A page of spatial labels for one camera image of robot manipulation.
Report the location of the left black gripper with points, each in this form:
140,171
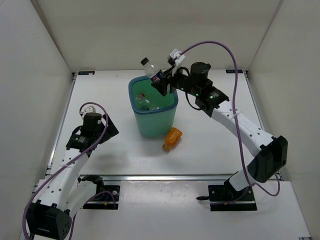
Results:
110,131

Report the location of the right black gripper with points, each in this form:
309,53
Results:
164,84

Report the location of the small bottle blue label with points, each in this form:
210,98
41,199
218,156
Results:
152,71

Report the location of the clear bottle red label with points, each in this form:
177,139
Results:
140,97

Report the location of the clear bottle green label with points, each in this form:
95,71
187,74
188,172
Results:
146,105

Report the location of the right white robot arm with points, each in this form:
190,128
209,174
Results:
269,152

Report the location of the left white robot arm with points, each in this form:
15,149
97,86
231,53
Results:
56,202

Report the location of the green plastic bin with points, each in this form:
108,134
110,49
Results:
152,123

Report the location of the black label plate left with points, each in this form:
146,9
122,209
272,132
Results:
86,73

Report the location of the black label plate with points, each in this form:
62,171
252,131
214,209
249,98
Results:
86,73
233,71

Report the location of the black label plate right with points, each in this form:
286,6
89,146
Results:
233,71

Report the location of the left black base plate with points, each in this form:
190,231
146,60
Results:
108,198

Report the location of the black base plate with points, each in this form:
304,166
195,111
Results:
108,198
222,199

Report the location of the aluminium table edge rail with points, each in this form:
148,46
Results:
172,177

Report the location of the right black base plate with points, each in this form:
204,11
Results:
222,199

